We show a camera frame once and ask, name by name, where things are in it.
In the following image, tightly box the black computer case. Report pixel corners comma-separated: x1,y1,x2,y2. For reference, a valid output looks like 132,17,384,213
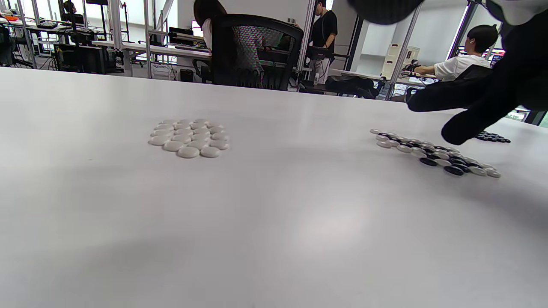
54,43,107,74

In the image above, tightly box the person's left hand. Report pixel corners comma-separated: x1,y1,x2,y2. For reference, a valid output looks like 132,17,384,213
348,0,424,25

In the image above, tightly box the pile of mixed go stones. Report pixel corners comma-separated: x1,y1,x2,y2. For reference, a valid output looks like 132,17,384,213
370,128,501,178

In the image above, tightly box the white box unit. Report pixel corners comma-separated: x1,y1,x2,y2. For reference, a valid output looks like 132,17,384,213
381,43,420,80

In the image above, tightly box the white slanted desk leg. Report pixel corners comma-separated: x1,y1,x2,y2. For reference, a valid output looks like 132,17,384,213
387,4,424,101

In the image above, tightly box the black mesh office chair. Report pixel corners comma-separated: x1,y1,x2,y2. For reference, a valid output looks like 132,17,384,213
193,14,305,91

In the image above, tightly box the aluminium profile post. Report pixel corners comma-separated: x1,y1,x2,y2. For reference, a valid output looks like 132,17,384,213
143,0,152,79

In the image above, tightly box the aluminium frame post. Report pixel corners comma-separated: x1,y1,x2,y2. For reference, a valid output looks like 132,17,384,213
297,0,316,72

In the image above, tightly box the person's right hand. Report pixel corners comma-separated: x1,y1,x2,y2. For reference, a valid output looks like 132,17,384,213
407,15,548,146

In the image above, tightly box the grey white right hand controller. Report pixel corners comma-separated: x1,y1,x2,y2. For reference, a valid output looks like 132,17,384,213
486,0,548,26

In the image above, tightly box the cluttered far desk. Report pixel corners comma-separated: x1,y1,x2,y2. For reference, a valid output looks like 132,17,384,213
0,11,92,69

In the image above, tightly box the group of white go stones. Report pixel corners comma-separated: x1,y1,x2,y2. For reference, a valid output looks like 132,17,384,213
148,119,230,159

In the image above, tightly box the white office desk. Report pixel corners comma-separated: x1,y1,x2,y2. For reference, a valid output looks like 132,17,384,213
92,41,212,78

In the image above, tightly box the group of black go stones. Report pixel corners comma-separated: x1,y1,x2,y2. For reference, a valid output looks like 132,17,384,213
474,130,511,144

